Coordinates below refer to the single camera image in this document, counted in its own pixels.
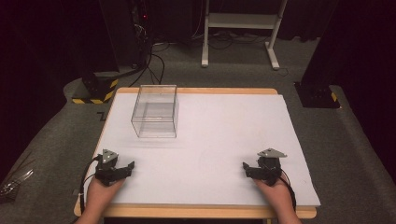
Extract black yellow striped stand base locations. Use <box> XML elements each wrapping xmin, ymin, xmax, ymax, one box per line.
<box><xmin>71</xmin><ymin>71</ymin><xmax>120</xmax><ymax>105</ymax></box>

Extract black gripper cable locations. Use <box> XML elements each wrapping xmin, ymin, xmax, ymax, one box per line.
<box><xmin>278</xmin><ymin>175</ymin><xmax>298</xmax><ymax>213</ymax></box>
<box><xmin>78</xmin><ymin>155</ymin><xmax>101</xmax><ymax>217</ymax></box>

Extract white metal stand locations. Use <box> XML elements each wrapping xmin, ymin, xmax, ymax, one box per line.
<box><xmin>201</xmin><ymin>0</ymin><xmax>289</xmax><ymax>71</ymax></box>

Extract black floor cables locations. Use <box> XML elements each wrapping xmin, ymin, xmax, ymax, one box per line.
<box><xmin>128</xmin><ymin>41</ymin><xmax>166</xmax><ymax>88</ymax></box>

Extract white table sheet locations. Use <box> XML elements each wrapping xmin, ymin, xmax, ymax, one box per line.
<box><xmin>82</xmin><ymin>92</ymin><xmax>322</xmax><ymax>207</ymax></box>

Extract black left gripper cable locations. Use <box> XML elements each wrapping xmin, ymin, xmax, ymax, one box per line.
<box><xmin>78</xmin><ymin>155</ymin><xmax>101</xmax><ymax>217</ymax></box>

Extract shiny clear plastic wrap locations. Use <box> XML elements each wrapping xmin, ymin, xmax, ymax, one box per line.
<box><xmin>0</xmin><ymin>167</ymin><xmax>35</xmax><ymax>201</ymax></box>

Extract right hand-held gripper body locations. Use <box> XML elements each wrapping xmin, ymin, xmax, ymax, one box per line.
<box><xmin>247</xmin><ymin>147</ymin><xmax>289</xmax><ymax>188</ymax></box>

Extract wooden table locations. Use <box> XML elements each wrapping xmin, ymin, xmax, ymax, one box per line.
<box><xmin>73</xmin><ymin>87</ymin><xmax>318</xmax><ymax>220</ymax></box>

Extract clear plastic box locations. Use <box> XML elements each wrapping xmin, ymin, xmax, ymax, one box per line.
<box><xmin>130</xmin><ymin>84</ymin><xmax>180</xmax><ymax>139</ymax></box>

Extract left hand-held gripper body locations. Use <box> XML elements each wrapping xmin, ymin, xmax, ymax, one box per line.
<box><xmin>93</xmin><ymin>148</ymin><xmax>125</xmax><ymax>188</ymax></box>

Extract black equipment tower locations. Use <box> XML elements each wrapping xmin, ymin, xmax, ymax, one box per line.
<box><xmin>98</xmin><ymin>0</ymin><xmax>154</xmax><ymax>69</ymax></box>

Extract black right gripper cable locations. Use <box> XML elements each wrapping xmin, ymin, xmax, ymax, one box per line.
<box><xmin>278</xmin><ymin>175</ymin><xmax>298</xmax><ymax>213</ymax></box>

